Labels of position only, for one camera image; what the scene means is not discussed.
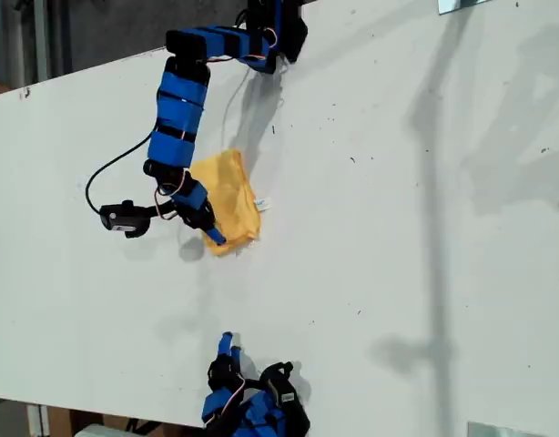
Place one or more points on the black camera box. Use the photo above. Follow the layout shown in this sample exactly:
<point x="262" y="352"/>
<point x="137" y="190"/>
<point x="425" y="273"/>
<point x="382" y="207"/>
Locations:
<point x="118" y="217"/>
<point x="286" y="397"/>

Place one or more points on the yellow square towel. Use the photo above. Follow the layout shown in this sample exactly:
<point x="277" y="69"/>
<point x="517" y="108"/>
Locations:
<point x="234" y="200"/>

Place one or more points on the grey background post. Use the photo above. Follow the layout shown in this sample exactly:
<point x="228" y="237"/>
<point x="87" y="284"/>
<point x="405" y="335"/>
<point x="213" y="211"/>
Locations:
<point x="40" y="41"/>

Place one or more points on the white table leg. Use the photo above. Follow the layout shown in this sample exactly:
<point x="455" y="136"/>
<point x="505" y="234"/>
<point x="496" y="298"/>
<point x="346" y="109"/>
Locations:
<point x="37" y="421"/>

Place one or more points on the black camera stalk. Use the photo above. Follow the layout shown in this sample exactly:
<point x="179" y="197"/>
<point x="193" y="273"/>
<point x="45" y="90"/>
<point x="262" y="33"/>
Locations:
<point x="161" y="210"/>

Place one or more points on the white object under table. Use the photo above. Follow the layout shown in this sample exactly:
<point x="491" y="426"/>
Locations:
<point x="97" y="431"/>

